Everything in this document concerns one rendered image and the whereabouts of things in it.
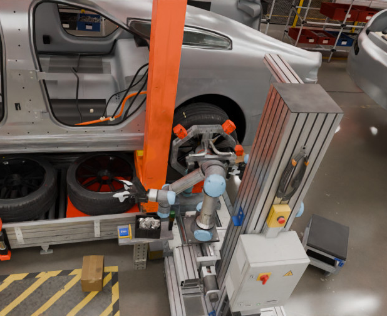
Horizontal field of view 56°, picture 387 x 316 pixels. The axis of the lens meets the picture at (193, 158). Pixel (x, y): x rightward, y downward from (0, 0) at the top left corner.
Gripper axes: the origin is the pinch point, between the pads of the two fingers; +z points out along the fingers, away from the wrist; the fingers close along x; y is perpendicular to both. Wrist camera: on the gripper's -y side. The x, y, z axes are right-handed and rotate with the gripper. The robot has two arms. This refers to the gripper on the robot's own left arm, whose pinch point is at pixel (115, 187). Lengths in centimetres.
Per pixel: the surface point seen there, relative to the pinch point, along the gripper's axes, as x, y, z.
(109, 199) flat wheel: 66, 66, 19
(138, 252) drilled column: 41, 96, -12
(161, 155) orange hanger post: 49, 5, -22
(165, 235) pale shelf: 42, 74, -32
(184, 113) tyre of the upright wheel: 105, -4, -33
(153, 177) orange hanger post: 51, 26, -18
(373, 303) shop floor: 42, 119, -221
